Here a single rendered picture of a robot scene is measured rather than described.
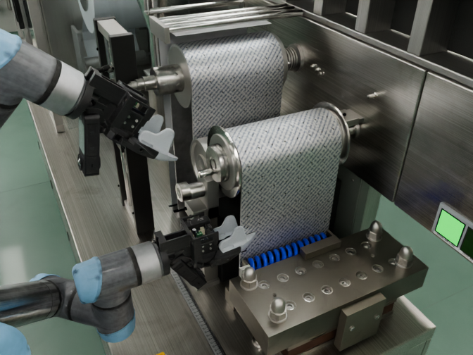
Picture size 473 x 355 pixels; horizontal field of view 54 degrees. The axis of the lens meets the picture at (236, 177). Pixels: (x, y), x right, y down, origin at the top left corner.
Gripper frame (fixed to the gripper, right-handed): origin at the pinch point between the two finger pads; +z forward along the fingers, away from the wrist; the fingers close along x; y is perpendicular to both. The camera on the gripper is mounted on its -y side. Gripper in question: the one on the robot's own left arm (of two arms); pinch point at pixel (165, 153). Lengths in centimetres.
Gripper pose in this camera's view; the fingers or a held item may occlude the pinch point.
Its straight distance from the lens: 87.6
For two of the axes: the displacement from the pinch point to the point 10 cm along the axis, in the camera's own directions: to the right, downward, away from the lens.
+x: -4.4, -5.2, 7.3
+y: 5.9, -7.8, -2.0
